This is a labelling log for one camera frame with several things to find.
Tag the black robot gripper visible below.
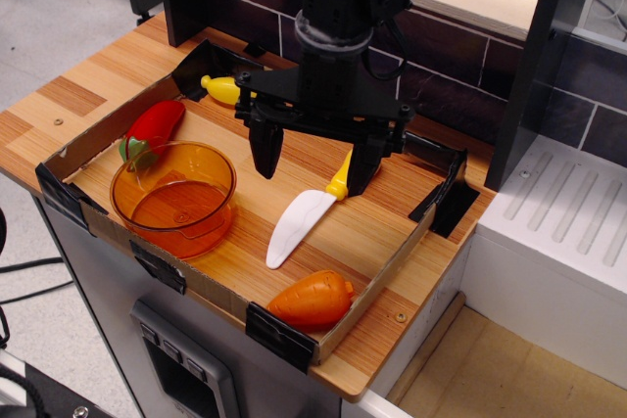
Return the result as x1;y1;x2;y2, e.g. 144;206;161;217
235;46;414;196

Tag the yellow toy banana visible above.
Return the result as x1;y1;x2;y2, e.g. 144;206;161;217
200;75;241;107

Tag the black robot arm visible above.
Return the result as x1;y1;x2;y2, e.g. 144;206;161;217
235;0;414;196

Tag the orange transparent plastic pot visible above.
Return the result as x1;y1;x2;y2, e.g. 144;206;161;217
110;141;237;259

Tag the orange toy carrot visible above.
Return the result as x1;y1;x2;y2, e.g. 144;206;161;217
266;270;355;331

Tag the red toy chili pepper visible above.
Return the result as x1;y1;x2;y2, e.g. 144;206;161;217
119;100;185;170

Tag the grey toy oven front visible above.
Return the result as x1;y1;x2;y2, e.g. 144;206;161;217
129;299;241;418

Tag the white toy sink drainboard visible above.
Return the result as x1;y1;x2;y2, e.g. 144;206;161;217
477;136;626;304

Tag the white toy knife yellow handle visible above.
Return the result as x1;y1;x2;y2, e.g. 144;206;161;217
265;151;353;270

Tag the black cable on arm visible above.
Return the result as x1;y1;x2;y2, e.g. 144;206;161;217
361;16;410;82

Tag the black vertical post right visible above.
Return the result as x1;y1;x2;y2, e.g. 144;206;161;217
485;0;586;191

